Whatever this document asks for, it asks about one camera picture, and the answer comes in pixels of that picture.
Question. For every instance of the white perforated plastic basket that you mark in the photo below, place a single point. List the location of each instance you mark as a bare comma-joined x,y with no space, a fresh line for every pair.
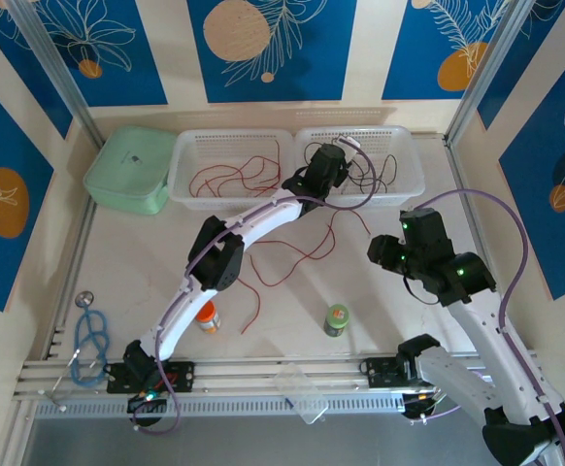
185,145
408,141

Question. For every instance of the grey metal panel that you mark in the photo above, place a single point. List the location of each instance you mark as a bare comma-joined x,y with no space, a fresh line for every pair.
263,446

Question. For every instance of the mint green lidded box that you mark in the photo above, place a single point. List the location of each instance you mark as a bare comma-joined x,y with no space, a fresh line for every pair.
117,165

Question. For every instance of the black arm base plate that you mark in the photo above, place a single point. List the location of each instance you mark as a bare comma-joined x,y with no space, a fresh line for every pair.
185,376
379,371

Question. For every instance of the aluminium side rail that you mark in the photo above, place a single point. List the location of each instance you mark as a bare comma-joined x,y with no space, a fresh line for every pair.
71,272
469,194

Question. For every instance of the aluminium mounting rails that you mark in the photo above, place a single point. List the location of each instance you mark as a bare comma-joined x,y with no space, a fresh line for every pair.
243,376

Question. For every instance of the bottle with orange lid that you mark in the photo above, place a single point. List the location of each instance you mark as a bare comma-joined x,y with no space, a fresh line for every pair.
209,320

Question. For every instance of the aluminium frame post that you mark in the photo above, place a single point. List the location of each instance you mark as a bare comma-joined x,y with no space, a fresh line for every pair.
486,68
59,68

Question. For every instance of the bottle with green lid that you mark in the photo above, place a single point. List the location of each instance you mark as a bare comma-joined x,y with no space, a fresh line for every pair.
336,319

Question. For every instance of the clear plastic plate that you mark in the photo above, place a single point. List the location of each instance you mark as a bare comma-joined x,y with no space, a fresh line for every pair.
302,393

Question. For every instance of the blue stethoscope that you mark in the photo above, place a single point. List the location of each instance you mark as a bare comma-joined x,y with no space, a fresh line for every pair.
99,340

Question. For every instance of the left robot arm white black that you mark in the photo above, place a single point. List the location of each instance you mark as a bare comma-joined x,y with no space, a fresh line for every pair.
263,218

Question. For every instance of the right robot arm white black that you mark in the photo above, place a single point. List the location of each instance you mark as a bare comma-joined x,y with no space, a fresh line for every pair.
486,335

